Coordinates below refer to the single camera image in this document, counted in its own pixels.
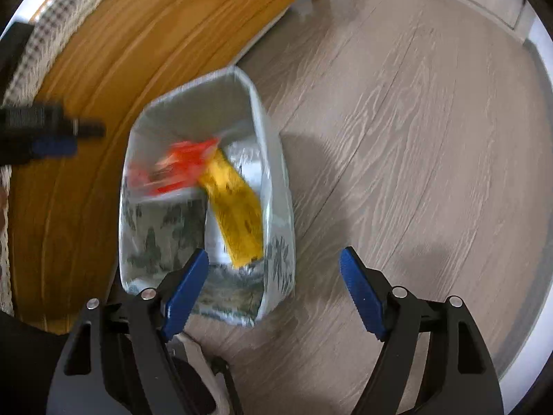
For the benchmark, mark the brown checked blanket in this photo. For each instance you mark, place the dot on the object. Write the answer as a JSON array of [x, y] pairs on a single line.
[[52, 30]]

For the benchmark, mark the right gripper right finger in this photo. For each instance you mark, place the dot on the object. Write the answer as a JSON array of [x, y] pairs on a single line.
[[459, 375]]

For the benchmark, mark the red snack wrapper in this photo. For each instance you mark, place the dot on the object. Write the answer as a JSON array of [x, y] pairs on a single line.
[[180, 167]]

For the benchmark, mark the yellow snack wrapper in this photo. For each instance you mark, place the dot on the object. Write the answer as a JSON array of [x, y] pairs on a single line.
[[237, 210]]

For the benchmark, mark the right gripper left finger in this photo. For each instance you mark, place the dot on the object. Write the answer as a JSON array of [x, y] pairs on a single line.
[[116, 361]]

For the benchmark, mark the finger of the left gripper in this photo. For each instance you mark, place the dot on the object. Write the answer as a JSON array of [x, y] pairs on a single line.
[[87, 128]]

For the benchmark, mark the patterned fabric trash bin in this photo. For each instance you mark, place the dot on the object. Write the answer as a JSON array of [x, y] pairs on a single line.
[[158, 234]]

